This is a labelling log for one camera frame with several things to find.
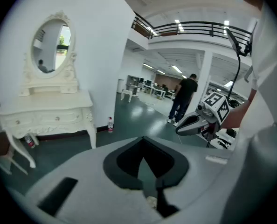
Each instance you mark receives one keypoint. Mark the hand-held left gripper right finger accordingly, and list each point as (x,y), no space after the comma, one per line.
(171,169)

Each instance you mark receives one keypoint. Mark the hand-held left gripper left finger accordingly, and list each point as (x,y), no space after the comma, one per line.
(119,167)

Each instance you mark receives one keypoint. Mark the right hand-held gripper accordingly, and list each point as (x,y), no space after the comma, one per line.
(214,111)

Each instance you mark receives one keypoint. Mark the cream ornate dressing table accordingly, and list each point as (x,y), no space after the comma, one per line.
(47,101)

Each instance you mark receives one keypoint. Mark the person's right forearm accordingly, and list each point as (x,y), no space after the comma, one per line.
(238,115)

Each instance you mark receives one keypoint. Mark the red label water bottle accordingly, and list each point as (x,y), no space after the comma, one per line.
(110,126)
(30,142)

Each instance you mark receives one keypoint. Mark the row of white office desks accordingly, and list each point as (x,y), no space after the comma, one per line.
(157,91)

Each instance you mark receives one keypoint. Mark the white carved stool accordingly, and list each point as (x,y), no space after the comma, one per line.
(126,92)

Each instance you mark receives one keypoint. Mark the grey shelf unit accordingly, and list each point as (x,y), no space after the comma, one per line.
(131,80)

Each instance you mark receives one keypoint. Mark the person in white shirt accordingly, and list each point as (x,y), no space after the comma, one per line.
(264,148)

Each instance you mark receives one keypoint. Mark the white trash bin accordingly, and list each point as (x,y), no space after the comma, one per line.
(121,86)

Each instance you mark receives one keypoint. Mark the black phone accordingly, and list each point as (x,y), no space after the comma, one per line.
(233,41)

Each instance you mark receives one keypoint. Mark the black balcony railing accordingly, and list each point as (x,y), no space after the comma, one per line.
(199,28)

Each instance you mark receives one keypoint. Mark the black phone clamp mount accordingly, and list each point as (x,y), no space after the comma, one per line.
(239,71)

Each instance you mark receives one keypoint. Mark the oval mirror white carved frame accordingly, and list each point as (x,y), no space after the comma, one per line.
(50,45)

